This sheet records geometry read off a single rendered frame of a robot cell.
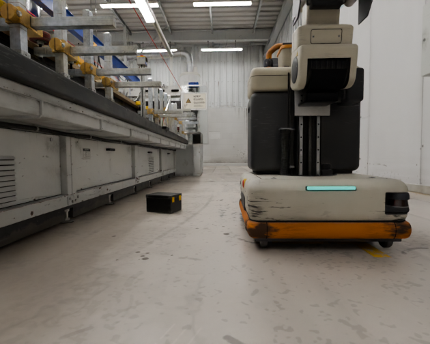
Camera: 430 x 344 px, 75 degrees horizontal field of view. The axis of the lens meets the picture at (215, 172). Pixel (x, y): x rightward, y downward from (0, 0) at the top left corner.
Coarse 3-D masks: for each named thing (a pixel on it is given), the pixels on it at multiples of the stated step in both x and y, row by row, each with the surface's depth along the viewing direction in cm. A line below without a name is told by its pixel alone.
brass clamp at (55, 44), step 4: (52, 40) 113; (56, 40) 113; (60, 40) 113; (64, 40) 115; (48, 44) 114; (52, 44) 113; (56, 44) 113; (60, 44) 113; (64, 44) 114; (68, 44) 118; (52, 48) 113; (56, 48) 113; (60, 48) 113; (64, 48) 115; (68, 48) 118; (56, 52) 115; (60, 52) 115; (64, 52) 115; (68, 52) 118; (68, 56) 120; (72, 56) 121; (76, 56) 125; (68, 60) 125; (72, 60) 125; (76, 60) 125
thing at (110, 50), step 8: (40, 48) 120; (48, 48) 120; (72, 48) 120; (80, 48) 119; (88, 48) 119; (96, 48) 119; (104, 48) 119; (112, 48) 119; (120, 48) 119; (128, 48) 119; (136, 48) 120; (40, 56) 121; (48, 56) 122
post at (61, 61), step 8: (56, 0) 114; (64, 0) 117; (56, 8) 115; (64, 8) 117; (56, 16) 115; (56, 32) 115; (64, 32) 117; (56, 56) 116; (64, 56) 116; (56, 64) 116; (64, 64) 116
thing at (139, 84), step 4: (96, 84) 170; (100, 84) 170; (116, 84) 170; (120, 84) 170; (124, 84) 169; (128, 84) 169; (132, 84) 169; (136, 84) 169; (140, 84) 169; (144, 84) 169; (148, 84) 169; (152, 84) 169; (156, 84) 169; (160, 84) 169; (96, 88) 173
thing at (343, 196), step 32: (256, 192) 108; (288, 192) 108; (320, 192) 107; (352, 192) 107; (384, 192) 106; (256, 224) 109; (288, 224) 108; (320, 224) 108; (352, 224) 108; (384, 224) 107
